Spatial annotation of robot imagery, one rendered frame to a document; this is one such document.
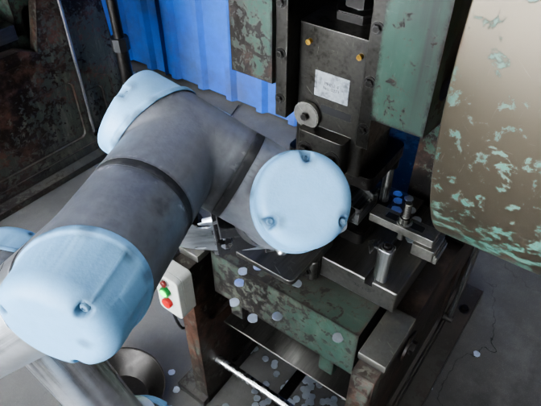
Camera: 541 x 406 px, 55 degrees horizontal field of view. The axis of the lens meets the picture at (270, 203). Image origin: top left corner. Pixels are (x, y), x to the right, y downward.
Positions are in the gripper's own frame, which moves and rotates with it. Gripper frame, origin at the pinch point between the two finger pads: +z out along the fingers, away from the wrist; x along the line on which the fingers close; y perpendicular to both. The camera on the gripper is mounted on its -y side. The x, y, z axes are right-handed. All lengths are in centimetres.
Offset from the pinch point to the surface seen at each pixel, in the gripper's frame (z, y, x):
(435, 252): 30, -42, 14
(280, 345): 69, -12, 34
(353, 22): 10.4, -24.9, -29.3
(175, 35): 216, -13, -111
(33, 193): 174, 65, -31
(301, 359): 65, -16, 38
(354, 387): 30, -18, 37
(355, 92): 13.5, -24.1, -18.3
